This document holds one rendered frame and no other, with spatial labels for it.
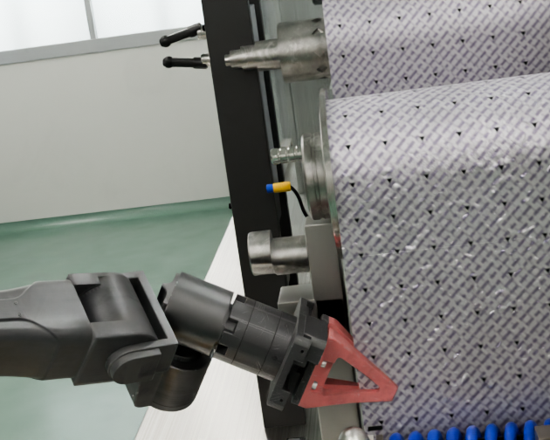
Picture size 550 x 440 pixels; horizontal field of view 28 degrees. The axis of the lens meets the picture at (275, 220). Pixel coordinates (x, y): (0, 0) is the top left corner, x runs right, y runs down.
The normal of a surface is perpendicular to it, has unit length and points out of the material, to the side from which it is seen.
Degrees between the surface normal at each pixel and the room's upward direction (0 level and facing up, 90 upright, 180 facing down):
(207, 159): 90
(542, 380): 90
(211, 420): 0
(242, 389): 0
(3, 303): 39
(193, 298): 56
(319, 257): 90
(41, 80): 90
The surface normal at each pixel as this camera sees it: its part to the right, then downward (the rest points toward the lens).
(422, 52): -0.07, 0.28
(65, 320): 0.40, -0.72
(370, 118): -0.15, -0.63
